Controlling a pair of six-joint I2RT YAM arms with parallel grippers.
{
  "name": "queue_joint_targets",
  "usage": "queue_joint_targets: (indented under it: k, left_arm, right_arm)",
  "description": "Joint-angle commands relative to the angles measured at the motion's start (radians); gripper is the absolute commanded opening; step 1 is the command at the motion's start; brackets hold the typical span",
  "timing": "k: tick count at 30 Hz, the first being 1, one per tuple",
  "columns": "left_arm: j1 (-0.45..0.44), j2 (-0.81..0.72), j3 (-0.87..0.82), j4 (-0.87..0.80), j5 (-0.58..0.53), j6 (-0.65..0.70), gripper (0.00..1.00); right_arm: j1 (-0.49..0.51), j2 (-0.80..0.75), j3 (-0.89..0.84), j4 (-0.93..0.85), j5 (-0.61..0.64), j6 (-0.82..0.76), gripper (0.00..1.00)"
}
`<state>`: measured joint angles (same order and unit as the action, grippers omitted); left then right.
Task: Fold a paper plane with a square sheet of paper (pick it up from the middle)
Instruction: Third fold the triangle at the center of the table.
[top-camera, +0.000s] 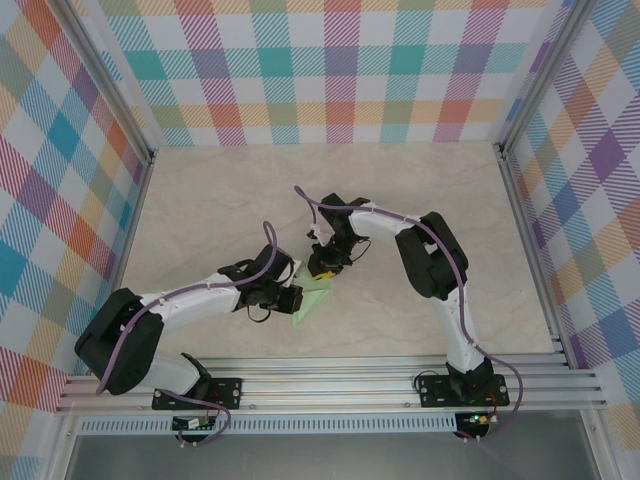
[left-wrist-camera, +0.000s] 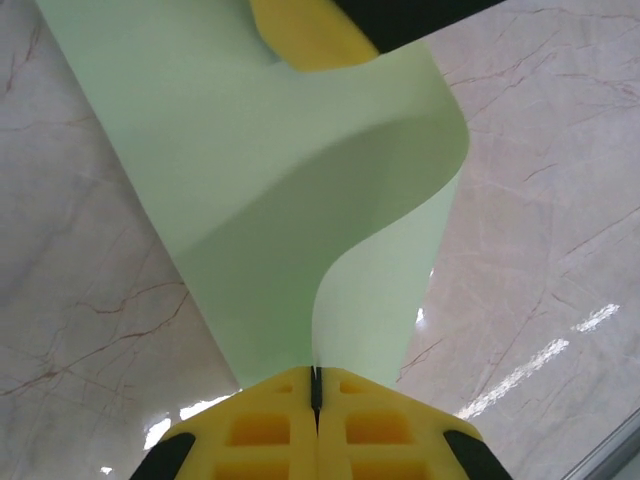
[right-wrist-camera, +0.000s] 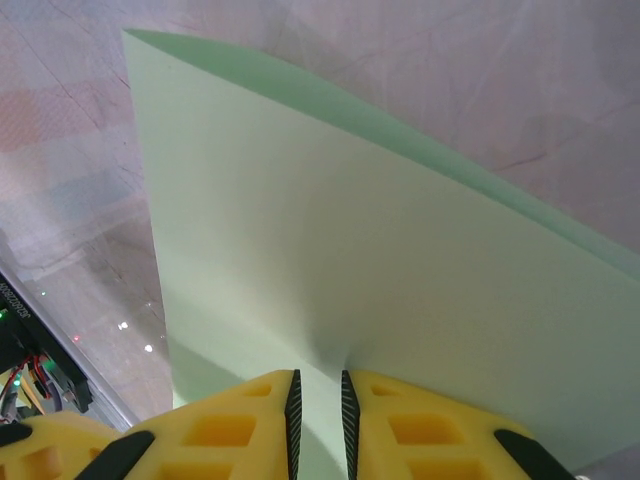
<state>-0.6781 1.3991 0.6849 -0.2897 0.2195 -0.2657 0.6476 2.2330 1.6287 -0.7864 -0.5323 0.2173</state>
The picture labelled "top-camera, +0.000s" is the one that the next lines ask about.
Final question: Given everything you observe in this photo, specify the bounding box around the light green cloth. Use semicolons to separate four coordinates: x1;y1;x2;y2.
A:
290;259;332;330

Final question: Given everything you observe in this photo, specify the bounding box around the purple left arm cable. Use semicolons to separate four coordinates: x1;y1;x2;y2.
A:
94;221;281;447

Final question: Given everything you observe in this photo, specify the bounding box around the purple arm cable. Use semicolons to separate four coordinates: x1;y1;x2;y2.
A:
293;185;524;446
94;221;281;447

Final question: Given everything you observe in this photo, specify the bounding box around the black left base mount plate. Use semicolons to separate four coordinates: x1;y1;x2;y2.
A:
152;377;244;410

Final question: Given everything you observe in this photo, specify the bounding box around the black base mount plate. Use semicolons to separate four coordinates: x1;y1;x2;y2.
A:
417;372;509;407
152;377;244;410

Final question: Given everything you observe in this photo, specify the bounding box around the long aluminium base rail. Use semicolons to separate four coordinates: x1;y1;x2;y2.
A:
54;355;609;414

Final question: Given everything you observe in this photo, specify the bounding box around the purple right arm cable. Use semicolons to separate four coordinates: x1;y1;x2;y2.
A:
293;185;524;446

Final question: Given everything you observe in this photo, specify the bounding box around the aluminium side rail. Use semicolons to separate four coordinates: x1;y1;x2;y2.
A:
97;154;156;301
492;144;571;366

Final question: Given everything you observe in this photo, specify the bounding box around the slotted grey cable duct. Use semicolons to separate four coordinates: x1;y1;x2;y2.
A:
77;417;459;435

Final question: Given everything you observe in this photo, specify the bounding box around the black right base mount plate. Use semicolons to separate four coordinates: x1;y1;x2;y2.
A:
417;372;509;407

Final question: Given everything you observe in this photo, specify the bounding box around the aluminium corner post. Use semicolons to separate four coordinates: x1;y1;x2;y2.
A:
492;0;596;156
54;0;156;164

